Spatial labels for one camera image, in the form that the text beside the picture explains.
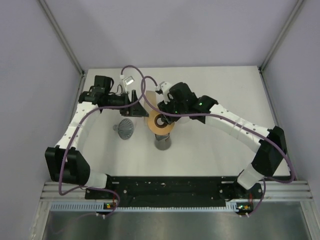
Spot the right aluminium frame post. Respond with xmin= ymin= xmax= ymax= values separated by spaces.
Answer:
xmin=258 ymin=0 xmax=306 ymax=73

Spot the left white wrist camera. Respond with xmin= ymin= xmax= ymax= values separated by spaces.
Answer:
xmin=120 ymin=74 xmax=135 ymax=88

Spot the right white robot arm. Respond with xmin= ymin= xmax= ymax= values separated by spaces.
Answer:
xmin=155 ymin=82 xmax=287 ymax=198

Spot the ribbed grey glass dripper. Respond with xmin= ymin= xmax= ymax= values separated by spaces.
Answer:
xmin=113 ymin=118 xmax=134 ymax=140

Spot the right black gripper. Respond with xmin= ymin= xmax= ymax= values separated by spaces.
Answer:
xmin=157 ymin=95 xmax=187 ymax=125

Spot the grey slotted cable duct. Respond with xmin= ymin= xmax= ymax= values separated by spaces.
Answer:
xmin=51 ymin=199 xmax=251 ymax=213

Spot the grey glass carafe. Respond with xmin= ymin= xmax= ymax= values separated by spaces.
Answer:
xmin=154 ymin=133 xmax=172 ymax=151

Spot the left aluminium frame post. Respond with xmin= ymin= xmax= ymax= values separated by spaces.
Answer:
xmin=36 ymin=0 xmax=85 ymax=76

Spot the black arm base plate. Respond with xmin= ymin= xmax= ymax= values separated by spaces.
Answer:
xmin=85 ymin=176 xmax=263 ymax=208

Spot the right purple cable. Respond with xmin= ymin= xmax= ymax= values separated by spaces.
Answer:
xmin=141 ymin=76 xmax=297 ymax=218

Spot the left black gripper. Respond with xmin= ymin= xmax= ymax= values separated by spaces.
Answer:
xmin=103 ymin=89 xmax=148 ymax=117

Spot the orange coffee filter box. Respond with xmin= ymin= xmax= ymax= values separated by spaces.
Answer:
xmin=143 ymin=90 xmax=158 ymax=113

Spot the aluminium front rail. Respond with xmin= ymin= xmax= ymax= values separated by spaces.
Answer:
xmin=41 ymin=181 xmax=313 ymax=201

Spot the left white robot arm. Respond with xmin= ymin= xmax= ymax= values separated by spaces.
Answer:
xmin=44 ymin=75 xmax=149 ymax=199

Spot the aluminium frame post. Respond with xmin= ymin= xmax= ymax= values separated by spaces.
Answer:
xmin=36 ymin=0 xmax=85 ymax=76
xmin=258 ymin=0 xmax=306 ymax=73

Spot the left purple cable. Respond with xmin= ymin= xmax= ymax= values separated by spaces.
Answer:
xmin=58 ymin=65 xmax=154 ymax=221

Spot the purple cable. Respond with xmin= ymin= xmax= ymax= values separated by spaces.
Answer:
xmin=58 ymin=65 xmax=154 ymax=221
xmin=141 ymin=76 xmax=297 ymax=218

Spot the wooden dripper ring stand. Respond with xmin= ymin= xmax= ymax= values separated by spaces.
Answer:
xmin=146 ymin=110 xmax=175 ymax=136

